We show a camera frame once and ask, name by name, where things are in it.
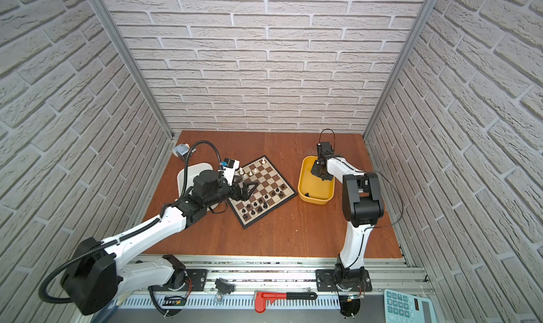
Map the white plastic bin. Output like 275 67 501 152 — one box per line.
177 163 212 198

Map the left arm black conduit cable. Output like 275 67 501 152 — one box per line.
37 140 223 305

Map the yellow plastic bin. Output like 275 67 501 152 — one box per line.
298 156 335 206

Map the red black clamp tool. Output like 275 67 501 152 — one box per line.
254 292 318 314

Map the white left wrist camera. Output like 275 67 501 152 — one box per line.
219 158 240 186

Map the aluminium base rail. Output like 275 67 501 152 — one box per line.
97 254 434 311

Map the teal calculator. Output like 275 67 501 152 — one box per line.
383 289 438 323

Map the small black bracket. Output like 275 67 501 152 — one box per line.
214 278 236 304

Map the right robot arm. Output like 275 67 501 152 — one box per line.
311 141 384 292

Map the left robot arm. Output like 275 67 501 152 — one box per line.
61 170 258 315

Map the grey pencil sharpener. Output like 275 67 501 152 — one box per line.
172 143 196 160

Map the folding chess board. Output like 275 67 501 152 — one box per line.
229 156 298 229

